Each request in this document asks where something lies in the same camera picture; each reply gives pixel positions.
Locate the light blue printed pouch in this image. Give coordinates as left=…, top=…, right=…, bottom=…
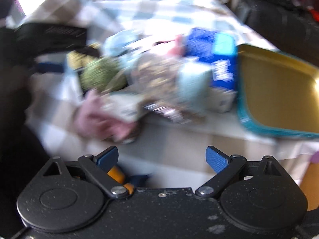
left=176, top=61, right=211, bottom=118

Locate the blue Tempo tissue pack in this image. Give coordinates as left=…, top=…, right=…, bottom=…
left=185, top=28, right=237, bottom=113

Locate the plaid checkered cloth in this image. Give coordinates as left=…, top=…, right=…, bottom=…
left=4, top=0, right=319, bottom=180

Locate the light blue face mask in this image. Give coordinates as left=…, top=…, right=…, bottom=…
left=101, top=30, right=143, bottom=64

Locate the black leather sofa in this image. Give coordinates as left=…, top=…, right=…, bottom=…
left=242, top=0, right=318, bottom=66

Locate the gold metal tin tray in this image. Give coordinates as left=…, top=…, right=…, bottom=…
left=237, top=44, right=318, bottom=139

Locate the green scrubber ball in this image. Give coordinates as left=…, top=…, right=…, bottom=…
left=80, top=57, right=121, bottom=92

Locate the pink small cloth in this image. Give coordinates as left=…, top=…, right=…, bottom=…
left=72, top=90, right=138, bottom=142

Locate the mesh potpourri sachet bag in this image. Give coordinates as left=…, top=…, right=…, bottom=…
left=131, top=52, right=185, bottom=104

